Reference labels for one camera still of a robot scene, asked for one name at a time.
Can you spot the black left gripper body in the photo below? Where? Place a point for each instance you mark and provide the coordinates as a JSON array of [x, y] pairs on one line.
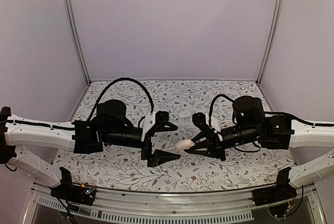
[[114, 139]]

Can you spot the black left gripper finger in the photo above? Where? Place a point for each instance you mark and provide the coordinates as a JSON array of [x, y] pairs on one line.
[[164, 127], [159, 157]]

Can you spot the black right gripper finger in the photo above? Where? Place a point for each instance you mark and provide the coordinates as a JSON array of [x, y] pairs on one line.
[[206, 134], [206, 151]]

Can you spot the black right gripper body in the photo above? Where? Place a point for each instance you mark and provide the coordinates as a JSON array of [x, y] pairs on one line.
[[251, 134]]

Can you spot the white earbud charging case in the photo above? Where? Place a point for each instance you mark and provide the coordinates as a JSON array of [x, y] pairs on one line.
[[184, 144]]

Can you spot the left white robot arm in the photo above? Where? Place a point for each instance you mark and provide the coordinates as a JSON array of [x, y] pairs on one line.
[[17, 133]]

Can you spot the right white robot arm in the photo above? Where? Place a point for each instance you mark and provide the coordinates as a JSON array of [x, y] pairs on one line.
[[304, 133]]

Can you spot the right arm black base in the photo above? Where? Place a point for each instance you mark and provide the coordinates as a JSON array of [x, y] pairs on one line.
[[280, 191]]

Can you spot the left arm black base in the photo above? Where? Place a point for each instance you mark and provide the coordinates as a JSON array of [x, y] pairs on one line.
[[82, 194]]

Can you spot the white earbud on mat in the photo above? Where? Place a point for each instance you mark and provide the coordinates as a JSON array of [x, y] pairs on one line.
[[184, 114]]

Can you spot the floral patterned mat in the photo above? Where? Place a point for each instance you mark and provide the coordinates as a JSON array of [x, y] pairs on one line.
[[122, 168]]

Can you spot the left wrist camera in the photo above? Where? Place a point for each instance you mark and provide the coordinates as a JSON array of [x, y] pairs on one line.
[[151, 119]]

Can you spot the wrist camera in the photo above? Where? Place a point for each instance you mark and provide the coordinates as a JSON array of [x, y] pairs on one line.
[[201, 121], [151, 119]]

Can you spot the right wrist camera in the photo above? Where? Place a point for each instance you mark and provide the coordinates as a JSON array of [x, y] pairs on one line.
[[201, 121]]

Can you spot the right aluminium frame post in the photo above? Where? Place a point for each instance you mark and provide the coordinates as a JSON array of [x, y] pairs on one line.
[[270, 41]]

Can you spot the aluminium frame post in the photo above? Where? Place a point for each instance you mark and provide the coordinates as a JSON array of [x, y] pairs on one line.
[[270, 41], [76, 40]]

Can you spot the left aluminium frame post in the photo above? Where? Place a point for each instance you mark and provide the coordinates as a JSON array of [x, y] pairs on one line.
[[76, 40]]

